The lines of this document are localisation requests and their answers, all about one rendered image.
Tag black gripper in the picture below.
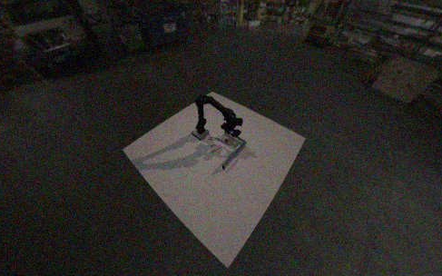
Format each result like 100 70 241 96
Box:
221 123 241 137

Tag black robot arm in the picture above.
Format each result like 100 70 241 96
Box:
194 94 243 134

